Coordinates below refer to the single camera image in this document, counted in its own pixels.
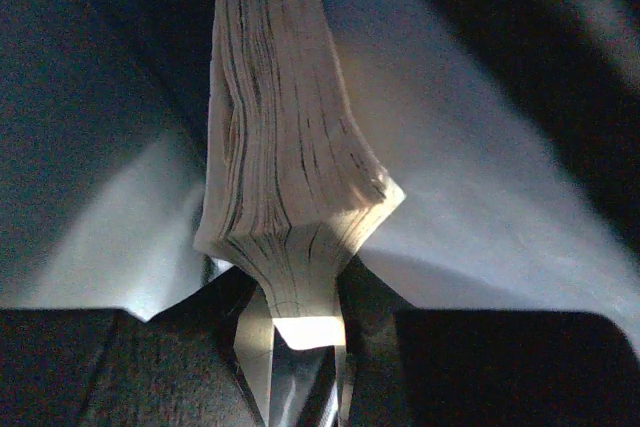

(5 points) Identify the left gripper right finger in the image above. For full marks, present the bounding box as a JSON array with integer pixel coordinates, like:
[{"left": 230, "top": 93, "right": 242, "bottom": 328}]
[{"left": 337, "top": 259, "right": 639, "bottom": 426}]

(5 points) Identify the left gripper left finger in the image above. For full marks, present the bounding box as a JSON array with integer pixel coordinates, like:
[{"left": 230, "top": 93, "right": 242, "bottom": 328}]
[{"left": 1, "top": 268, "right": 262, "bottom": 426}]

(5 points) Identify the yellow Treehouse book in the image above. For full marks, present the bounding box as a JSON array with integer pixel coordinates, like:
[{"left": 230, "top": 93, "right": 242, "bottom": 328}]
[{"left": 194, "top": 0, "right": 405, "bottom": 350}]

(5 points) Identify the blue student backpack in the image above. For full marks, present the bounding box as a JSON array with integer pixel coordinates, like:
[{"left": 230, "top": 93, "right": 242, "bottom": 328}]
[{"left": 1, "top": 0, "right": 639, "bottom": 339}]

